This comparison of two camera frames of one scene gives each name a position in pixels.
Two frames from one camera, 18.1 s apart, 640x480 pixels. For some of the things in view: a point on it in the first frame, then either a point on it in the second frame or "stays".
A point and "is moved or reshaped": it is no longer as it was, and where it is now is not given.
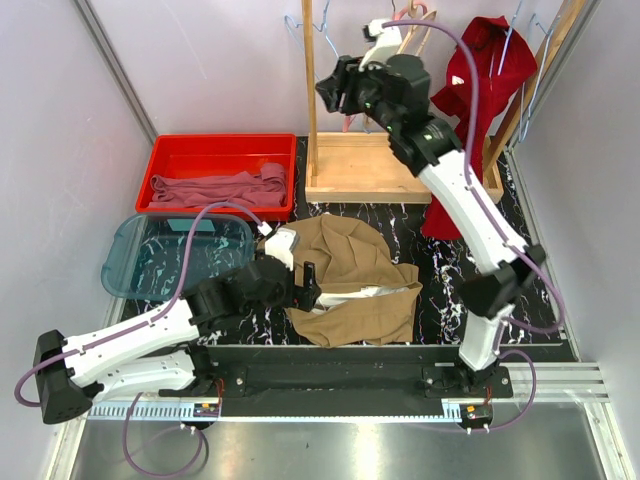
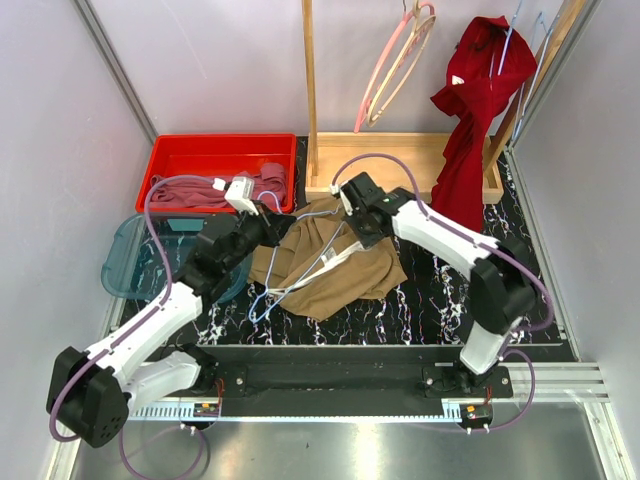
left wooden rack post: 308,20 stays
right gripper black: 344,78 to 366,240
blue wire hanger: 287,18 to 252,320
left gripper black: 301,297 to 274,226
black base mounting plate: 350,381 stays
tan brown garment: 366,297 is moved or reshaped
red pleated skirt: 503,63 stays
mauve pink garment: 266,189 stays
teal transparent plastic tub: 144,256 stays
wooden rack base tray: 365,167 stays
